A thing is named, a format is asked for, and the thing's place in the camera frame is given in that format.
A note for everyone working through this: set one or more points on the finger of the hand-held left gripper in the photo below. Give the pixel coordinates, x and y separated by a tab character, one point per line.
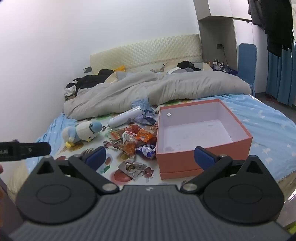
37	148

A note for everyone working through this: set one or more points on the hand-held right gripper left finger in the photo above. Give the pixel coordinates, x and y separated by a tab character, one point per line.
97	156

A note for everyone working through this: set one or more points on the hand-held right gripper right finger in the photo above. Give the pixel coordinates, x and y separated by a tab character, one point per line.
203	158

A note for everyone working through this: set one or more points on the pink cardboard box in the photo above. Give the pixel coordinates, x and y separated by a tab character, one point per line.
196	129

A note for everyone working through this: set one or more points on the silver snack packet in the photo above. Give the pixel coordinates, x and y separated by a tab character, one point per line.
131	168

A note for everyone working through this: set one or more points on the pile of snack packets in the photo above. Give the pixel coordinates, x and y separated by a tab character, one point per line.
143	135

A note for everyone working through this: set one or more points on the person's left hand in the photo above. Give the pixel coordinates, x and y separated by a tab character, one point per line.
1	169

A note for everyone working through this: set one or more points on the fruit printed sheet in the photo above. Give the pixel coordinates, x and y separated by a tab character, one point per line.
76	148

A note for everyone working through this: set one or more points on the white blue plush penguin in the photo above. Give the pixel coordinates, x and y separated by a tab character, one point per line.
84	131

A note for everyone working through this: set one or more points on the white plastic bottle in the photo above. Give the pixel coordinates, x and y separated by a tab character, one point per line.
123	117

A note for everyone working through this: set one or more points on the dark blue crumpled wrapper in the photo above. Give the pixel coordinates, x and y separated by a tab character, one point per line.
146	117

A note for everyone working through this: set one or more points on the light blue crumpled bag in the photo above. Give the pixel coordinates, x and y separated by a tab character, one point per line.
141	103

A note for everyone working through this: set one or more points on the black clothes heap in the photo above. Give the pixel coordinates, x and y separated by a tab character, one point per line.
92	80

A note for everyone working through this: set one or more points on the beige pillow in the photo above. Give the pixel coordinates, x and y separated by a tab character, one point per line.
111	78

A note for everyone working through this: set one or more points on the grey duvet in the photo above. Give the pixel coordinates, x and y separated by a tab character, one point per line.
161	90

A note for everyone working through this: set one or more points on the yellow plastic bag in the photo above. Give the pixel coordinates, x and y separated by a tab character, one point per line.
120	68

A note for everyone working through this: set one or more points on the black garment beside pillow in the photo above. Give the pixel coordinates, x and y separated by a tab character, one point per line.
188	65

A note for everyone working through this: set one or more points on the cluster of bedside bottles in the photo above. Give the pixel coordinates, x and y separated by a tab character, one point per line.
219	64

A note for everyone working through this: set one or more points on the blue padded chair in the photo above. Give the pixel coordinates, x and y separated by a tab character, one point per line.
248	62

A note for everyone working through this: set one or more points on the blue curtain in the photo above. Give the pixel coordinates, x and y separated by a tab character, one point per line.
281	78

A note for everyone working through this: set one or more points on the cream padded bed headboard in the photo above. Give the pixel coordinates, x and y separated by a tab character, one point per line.
148	52

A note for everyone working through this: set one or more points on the black hanging garment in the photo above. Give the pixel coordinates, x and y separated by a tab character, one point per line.
278	25

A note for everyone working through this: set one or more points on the grey hanging garment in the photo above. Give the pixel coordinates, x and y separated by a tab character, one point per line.
255	11

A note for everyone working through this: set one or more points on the silver wall switch panel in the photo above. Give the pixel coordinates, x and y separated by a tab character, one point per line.
87	70

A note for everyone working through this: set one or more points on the black wall charger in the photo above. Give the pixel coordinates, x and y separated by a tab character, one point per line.
220	46

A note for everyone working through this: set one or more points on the grey wall cabinet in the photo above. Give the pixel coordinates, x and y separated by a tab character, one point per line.
217	27

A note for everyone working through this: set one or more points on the metal clothes rail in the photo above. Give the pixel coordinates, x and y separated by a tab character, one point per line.
242	19

